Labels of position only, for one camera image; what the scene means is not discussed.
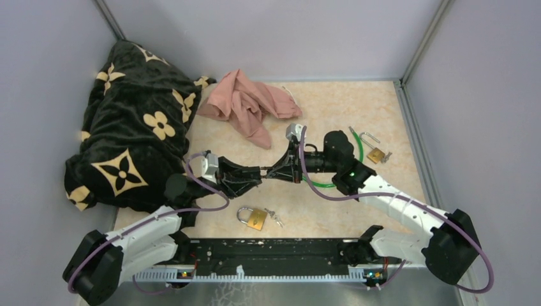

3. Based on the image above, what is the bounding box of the green cable lock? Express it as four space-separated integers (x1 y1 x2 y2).
305 126 371 195

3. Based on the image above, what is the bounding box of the aluminium frame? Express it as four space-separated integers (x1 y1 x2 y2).
76 0 487 306

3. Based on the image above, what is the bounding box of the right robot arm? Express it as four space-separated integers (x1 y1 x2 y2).
266 124 481 285

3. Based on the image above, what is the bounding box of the brass padlock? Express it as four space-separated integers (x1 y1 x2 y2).
236 207 284 231
359 132 392 164

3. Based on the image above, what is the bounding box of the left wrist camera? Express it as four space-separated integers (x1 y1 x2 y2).
202 152 219 183

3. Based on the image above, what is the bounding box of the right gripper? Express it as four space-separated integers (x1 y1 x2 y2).
265 142 338 185

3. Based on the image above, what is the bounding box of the black floral blanket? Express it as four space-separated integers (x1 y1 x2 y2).
64 40 214 213

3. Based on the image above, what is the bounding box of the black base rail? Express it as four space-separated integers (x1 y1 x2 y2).
167 238 384 277

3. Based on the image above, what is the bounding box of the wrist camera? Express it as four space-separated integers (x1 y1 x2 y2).
285 123 304 142
202 152 219 183

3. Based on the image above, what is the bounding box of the pink cloth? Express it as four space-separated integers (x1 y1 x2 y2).
197 69 302 149

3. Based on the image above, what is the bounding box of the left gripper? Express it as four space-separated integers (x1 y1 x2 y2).
188 156 263 201

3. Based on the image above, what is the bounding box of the brass padlock on cable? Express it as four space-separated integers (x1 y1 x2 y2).
359 132 392 164

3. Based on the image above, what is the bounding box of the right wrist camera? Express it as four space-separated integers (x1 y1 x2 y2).
285 123 304 142

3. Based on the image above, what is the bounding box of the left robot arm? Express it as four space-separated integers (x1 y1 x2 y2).
63 151 264 305

